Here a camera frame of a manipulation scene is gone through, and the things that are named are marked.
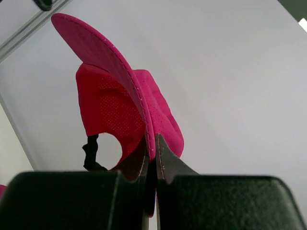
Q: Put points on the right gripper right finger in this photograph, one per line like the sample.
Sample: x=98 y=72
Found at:
x=187 y=200

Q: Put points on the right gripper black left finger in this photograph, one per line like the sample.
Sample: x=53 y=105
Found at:
x=101 y=200

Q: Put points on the pink cap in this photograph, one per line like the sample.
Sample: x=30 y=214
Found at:
x=114 y=98
x=3 y=189

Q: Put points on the left aluminium frame post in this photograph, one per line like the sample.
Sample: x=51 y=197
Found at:
x=29 y=28

